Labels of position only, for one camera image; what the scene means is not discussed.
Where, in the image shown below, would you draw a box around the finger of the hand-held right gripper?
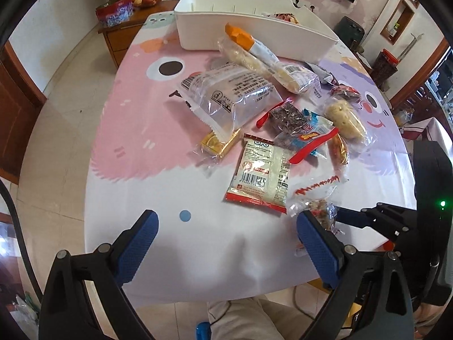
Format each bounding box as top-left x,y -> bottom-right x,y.
336,203 -> 418,231
380,224 -> 416,247

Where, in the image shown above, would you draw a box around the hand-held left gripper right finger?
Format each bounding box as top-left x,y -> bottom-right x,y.
296,211 -> 414,340

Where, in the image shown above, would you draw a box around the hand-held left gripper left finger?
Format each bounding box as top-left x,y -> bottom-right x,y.
39,210 -> 159,340

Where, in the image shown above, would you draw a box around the clear nut packet red zigzag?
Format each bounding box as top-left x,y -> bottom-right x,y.
286,173 -> 345,236

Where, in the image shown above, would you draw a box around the orange pastry clear packet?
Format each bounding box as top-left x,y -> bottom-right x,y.
327,133 -> 352,177

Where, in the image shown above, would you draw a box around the red white noodle packet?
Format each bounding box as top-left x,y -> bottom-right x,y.
224,133 -> 298,215

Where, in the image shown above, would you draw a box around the blue white packet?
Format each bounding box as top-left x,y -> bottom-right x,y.
274,110 -> 340,165

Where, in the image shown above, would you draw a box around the yellow bun clear packet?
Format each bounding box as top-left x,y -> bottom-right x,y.
324,99 -> 369,149

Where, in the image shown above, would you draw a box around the dark bar packet red edges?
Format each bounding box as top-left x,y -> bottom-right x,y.
257,100 -> 309,135

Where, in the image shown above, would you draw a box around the small dark red packet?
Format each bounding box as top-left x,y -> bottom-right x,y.
329,84 -> 362,104

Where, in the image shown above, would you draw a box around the gold yellow packet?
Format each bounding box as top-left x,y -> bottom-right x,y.
193,127 -> 243,163

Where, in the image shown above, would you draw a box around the silver foil packet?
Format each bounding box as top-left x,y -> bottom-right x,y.
304,62 -> 340,86

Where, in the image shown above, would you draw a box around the large clear white-label packet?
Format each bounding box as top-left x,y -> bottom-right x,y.
170,62 -> 284,137

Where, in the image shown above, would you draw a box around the clear round biscuit packet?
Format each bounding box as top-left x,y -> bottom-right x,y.
217,37 -> 321,94

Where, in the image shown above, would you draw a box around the orange white long packet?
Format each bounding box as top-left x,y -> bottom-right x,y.
225,23 -> 281,75

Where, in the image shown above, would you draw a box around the pile of mixed snacks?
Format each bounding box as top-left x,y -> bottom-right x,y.
265,12 -> 301,24

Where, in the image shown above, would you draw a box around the white storage box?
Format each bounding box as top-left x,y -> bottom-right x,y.
173,0 -> 340,61

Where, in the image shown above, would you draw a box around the person's right hand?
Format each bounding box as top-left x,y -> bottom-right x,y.
413,304 -> 447,333

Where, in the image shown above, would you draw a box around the red white cloth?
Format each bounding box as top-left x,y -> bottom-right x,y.
400,115 -> 448,143

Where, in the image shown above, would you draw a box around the person's beige trousers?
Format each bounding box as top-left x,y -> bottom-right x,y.
207,296 -> 340,340

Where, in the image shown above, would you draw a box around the cartoon printed tablecloth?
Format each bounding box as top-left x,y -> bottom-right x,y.
83,10 -> 418,307

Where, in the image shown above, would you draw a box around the dark jar red lid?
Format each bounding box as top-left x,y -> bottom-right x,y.
370,49 -> 400,87

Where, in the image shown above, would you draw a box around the dark green air fryer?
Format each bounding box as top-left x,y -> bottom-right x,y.
334,18 -> 365,48

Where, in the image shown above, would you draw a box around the wooden door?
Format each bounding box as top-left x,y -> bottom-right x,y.
0,41 -> 47,185

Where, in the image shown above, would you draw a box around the wooden cabinet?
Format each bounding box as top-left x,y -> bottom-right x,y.
98,0 -> 182,69

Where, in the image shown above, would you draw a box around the red blue round tin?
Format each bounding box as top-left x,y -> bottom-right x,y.
95,0 -> 134,27

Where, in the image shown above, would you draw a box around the black cable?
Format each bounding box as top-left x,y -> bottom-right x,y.
0,180 -> 43,293

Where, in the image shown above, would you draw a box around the metal mop handle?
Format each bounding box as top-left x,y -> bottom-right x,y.
401,33 -> 425,59

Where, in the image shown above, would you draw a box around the wooden wall niche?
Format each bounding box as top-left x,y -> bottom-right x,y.
380,0 -> 414,45

